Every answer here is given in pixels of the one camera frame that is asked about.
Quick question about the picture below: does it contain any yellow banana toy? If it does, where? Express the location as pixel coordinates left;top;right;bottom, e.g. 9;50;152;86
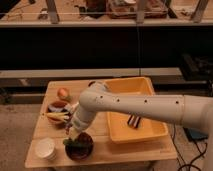
45;112;69;121

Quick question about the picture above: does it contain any small metal cup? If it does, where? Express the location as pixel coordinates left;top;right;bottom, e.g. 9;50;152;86
88;81;96;87

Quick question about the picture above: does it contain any striped dark block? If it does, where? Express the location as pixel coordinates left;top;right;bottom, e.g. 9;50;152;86
127;115;141;129

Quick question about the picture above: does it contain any black floor cable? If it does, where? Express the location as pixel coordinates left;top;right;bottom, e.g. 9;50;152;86
170;123;209;171

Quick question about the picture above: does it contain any green cucumber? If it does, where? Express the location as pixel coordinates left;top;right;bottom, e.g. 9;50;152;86
63;139;93;148

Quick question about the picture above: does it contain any dark purple grape bunch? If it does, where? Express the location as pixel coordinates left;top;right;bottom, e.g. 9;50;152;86
68;138;82;146

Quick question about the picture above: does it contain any dark purple bowl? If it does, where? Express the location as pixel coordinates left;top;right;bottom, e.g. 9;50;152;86
64;132;94;160

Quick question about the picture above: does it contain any white paper cup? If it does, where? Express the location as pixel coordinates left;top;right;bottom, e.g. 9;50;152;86
35;138;56;160

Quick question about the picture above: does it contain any wooden table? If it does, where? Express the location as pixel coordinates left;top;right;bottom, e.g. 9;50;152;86
25;80;177;168

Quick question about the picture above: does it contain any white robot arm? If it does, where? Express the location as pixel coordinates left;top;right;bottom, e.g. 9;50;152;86
69;82;213;171

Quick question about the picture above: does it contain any black box on floor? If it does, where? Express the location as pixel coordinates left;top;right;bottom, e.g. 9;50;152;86
184;128;208;141

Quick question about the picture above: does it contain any yellow plastic bin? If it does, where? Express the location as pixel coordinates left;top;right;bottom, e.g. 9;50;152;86
106;77;168;144

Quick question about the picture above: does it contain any white handled spatula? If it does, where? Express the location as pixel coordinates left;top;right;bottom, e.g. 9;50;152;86
65;102;78;113

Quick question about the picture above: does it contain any red green apple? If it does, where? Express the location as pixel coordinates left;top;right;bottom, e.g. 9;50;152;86
57;88;70;101

